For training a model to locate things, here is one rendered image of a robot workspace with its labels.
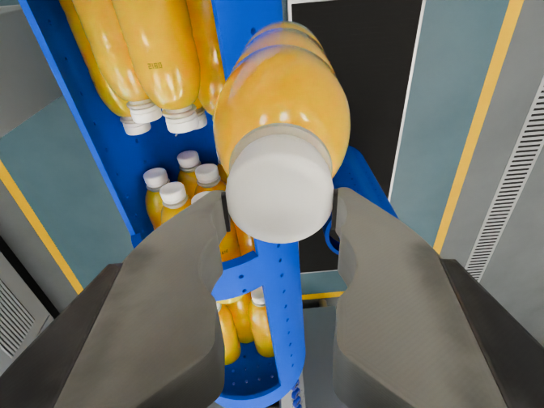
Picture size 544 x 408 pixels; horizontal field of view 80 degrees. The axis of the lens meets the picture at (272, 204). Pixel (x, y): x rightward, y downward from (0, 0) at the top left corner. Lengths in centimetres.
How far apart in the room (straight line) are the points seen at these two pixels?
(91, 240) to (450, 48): 220
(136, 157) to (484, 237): 233
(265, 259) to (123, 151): 29
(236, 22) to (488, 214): 225
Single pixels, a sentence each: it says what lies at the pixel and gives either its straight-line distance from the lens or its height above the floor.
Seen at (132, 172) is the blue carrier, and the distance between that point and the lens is 61.
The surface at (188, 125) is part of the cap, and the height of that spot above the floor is 117.
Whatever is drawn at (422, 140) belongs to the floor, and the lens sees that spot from 193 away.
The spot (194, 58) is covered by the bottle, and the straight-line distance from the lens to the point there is 40.
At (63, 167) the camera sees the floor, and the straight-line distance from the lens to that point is 205.
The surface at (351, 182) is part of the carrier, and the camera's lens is 133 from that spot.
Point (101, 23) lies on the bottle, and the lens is 43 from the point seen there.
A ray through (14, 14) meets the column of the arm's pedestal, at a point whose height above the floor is 28.
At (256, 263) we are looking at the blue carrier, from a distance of 49.
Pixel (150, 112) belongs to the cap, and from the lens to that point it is 47.
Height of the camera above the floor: 155
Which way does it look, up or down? 53 degrees down
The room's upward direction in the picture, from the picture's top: 175 degrees clockwise
